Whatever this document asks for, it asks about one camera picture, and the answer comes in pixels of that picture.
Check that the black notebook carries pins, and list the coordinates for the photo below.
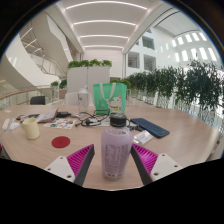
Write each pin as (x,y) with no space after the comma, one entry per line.
(30,116)

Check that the pale yellow mug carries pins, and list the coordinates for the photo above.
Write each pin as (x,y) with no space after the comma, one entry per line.
(31,129)

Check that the black chair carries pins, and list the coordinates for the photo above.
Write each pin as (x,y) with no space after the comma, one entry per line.
(37,100)

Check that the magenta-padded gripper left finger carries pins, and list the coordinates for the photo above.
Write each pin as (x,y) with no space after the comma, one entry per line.
(75,161)

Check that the white label card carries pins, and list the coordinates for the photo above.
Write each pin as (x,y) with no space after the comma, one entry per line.
(143,137)

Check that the row of green hedge plants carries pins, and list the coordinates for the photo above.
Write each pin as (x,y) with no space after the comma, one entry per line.
(186,83)

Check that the small potted plants planter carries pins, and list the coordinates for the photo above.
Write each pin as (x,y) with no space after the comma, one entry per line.
(59,86)

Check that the low planter with greenery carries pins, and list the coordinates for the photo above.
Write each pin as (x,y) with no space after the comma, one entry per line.
(125,83)

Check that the green tote bag cat print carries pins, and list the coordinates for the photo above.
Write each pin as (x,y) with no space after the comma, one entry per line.
(108,98)

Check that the glass balustrade wooden rail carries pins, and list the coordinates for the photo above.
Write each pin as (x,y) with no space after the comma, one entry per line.
(23,96)

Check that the flat round red coaster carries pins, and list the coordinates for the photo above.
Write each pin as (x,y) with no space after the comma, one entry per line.
(60,142)

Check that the purple drink bottle black cap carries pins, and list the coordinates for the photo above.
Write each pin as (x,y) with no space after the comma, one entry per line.
(116,153)

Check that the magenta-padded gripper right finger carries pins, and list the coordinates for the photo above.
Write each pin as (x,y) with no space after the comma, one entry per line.
(150,160)

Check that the white cabinet with plants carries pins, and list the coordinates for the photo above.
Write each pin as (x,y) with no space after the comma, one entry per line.
(88,80)

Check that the white chair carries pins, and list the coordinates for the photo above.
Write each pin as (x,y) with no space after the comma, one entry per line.
(70,99)

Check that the clear shaker bottle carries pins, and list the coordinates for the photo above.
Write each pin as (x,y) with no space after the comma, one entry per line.
(83,100)

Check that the ceiling light strips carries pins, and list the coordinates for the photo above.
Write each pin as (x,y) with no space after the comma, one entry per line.
(105,22)

